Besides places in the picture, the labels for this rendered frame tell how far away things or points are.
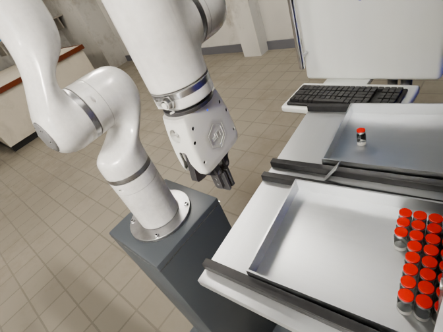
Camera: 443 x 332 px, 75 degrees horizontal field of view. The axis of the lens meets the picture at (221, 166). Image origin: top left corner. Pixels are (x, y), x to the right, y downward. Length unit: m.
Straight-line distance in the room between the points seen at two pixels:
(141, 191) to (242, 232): 0.27
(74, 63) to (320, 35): 4.70
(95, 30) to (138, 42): 6.72
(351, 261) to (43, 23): 0.71
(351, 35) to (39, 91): 1.04
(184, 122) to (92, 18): 6.75
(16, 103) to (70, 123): 4.68
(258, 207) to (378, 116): 0.45
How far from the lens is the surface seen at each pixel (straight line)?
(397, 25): 1.22
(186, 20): 0.38
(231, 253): 0.67
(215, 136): 0.43
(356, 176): 0.75
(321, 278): 0.60
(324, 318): 0.55
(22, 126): 5.34
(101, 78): 0.69
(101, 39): 7.10
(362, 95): 1.17
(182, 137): 0.40
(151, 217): 0.80
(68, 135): 0.64
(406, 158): 0.81
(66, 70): 5.51
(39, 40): 0.65
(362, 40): 1.27
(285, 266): 0.62
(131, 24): 0.36
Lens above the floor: 1.41
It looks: 36 degrees down
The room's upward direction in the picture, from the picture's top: 24 degrees counter-clockwise
